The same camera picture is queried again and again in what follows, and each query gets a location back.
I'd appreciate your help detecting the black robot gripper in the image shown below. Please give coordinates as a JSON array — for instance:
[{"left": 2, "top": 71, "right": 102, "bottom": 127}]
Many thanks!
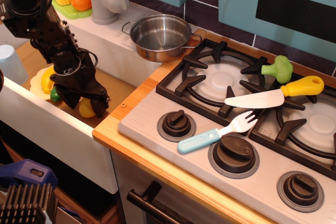
[{"left": 49, "top": 48, "right": 110, "bottom": 118}]

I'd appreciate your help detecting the yellow toy potato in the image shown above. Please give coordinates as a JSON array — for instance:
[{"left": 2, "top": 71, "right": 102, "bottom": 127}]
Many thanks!
[{"left": 78, "top": 98, "right": 96, "bottom": 118}]

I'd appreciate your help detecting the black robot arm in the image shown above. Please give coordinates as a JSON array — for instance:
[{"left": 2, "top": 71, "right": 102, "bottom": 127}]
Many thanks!
[{"left": 1, "top": 0, "right": 110, "bottom": 118}]

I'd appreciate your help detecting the steel cooking pot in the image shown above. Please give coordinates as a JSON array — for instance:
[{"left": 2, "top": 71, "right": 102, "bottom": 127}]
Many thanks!
[{"left": 121, "top": 14, "right": 202, "bottom": 62}]

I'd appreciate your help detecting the purple toy eggplant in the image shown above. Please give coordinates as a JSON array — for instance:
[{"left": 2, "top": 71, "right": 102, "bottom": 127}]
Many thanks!
[{"left": 50, "top": 86, "right": 61, "bottom": 102}]

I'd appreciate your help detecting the white toy sink basin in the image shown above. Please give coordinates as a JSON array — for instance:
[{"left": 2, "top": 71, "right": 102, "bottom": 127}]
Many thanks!
[{"left": 1, "top": 4, "right": 159, "bottom": 194}]

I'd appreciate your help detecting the yellow toy banana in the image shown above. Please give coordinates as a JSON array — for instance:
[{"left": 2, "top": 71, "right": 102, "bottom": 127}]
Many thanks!
[{"left": 40, "top": 66, "right": 56, "bottom": 94}]

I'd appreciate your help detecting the cream scalloped toy plate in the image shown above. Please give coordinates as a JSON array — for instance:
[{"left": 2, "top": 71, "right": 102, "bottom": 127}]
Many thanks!
[{"left": 30, "top": 68, "right": 50, "bottom": 100}]

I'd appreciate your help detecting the light blue plastic cup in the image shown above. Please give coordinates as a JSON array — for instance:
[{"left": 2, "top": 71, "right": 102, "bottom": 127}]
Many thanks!
[{"left": 1, "top": 45, "right": 28, "bottom": 85}]

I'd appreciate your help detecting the blue plastic clamp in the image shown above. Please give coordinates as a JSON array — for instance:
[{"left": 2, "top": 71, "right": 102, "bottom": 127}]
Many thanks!
[{"left": 1, "top": 159, "right": 58, "bottom": 188}]

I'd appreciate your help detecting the left black stove knob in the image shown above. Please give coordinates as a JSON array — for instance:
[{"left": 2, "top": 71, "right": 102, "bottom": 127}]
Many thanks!
[{"left": 157, "top": 110, "right": 196, "bottom": 143}]

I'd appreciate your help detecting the black stove knob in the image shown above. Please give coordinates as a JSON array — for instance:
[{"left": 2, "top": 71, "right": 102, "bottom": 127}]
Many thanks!
[
  {"left": 208, "top": 136, "right": 260, "bottom": 179},
  {"left": 157, "top": 110, "right": 196, "bottom": 143},
  {"left": 277, "top": 171, "right": 324, "bottom": 213}
]

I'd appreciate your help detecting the green toy cutting board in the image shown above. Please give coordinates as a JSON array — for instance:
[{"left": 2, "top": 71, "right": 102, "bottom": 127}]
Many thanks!
[{"left": 52, "top": 0, "right": 92, "bottom": 19}]

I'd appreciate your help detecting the orange toy tomato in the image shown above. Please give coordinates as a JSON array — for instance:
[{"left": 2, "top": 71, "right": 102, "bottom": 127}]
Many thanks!
[{"left": 71, "top": 0, "right": 92, "bottom": 12}]

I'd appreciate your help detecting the black ribbed heat sink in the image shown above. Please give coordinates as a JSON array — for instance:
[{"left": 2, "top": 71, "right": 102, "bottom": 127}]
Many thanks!
[{"left": 1, "top": 184, "right": 58, "bottom": 223}]

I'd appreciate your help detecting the left black burner grate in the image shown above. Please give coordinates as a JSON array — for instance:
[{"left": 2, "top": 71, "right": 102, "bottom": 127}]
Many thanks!
[{"left": 156, "top": 39, "right": 281, "bottom": 126}]

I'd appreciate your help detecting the black burner grate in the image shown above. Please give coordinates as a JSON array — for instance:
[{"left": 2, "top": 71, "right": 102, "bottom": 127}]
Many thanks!
[
  {"left": 156, "top": 39, "right": 281, "bottom": 126},
  {"left": 249, "top": 105, "right": 335, "bottom": 180}
]

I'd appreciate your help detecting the middle black stove knob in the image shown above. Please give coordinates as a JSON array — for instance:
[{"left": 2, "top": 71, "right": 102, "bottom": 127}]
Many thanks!
[{"left": 208, "top": 136, "right": 260, "bottom": 179}]

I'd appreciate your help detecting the right black burner grate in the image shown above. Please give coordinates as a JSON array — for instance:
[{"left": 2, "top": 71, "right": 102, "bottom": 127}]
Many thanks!
[{"left": 249, "top": 105, "right": 335, "bottom": 180}]

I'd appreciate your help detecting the green toy broccoli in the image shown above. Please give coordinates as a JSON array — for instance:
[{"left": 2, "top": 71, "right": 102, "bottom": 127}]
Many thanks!
[{"left": 261, "top": 55, "right": 293, "bottom": 84}]

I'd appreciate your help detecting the right black stove knob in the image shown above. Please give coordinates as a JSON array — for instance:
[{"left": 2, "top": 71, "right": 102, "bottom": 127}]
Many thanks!
[{"left": 277, "top": 171, "right": 324, "bottom": 213}]

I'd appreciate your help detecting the teal cabinet with black panel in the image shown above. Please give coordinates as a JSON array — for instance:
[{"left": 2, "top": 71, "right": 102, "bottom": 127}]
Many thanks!
[{"left": 218, "top": 0, "right": 335, "bottom": 61}]

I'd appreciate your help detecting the black oven door handle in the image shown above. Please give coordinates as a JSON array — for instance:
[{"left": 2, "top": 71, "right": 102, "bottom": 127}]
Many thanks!
[{"left": 127, "top": 181, "right": 183, "bottom": 224}]

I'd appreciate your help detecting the blue handled toy fork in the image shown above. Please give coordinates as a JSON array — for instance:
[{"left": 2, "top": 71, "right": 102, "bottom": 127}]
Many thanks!
[{"left": 177, "top": 111, "right": 258, "bottom": 154}]

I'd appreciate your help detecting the yellow handled toy knife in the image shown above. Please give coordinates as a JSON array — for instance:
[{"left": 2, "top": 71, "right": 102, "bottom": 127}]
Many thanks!
[{"left": 224, "top": 76, "right": 324, "bottom": 109}]

